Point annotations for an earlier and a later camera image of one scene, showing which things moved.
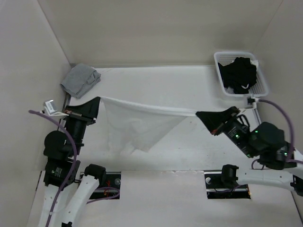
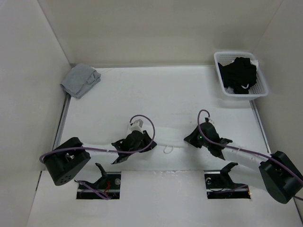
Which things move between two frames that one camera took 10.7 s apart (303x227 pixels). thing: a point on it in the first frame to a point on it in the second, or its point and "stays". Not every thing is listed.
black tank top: x=239 y=75 stays
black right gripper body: x=236 y=131 to x=196 y=139
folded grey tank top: x=81 y=79 stays
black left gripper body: x=77 y=122 to x=144 y=144
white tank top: x=129 y=127 to x=166 y=138
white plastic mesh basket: x=259 y=89 stays
